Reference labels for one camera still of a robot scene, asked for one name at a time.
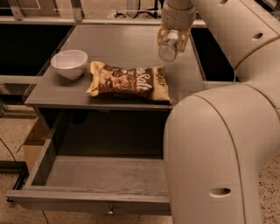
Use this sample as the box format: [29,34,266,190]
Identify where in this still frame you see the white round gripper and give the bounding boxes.
[157,2,196,53]

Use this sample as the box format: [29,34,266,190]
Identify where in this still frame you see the clear plastic water bottle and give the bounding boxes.
[158,30,179,63]

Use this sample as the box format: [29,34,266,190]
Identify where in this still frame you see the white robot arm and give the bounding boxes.
[160,0,280,224]

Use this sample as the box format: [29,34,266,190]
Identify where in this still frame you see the grey cabinet with counter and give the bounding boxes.
[22,24,209,157]

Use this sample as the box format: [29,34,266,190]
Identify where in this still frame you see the open grey top drawer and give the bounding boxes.
[5,110,173,217]

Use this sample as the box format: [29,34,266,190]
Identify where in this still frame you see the metal drawer knob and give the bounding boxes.
[106,205,116,216]

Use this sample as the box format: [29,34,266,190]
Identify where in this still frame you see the brown yellow snack bag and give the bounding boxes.
[87,61,171,102]

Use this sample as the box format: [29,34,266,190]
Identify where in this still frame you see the white bowl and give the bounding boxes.
[51,50,88,80]

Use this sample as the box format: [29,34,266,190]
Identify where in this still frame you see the cardboard box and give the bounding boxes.
[18,118,49,172]

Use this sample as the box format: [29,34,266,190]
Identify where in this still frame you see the metal rail frame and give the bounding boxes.
[0,0,208,30]

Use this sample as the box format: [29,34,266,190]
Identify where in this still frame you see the black floor cable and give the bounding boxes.
[0,136,51,224]

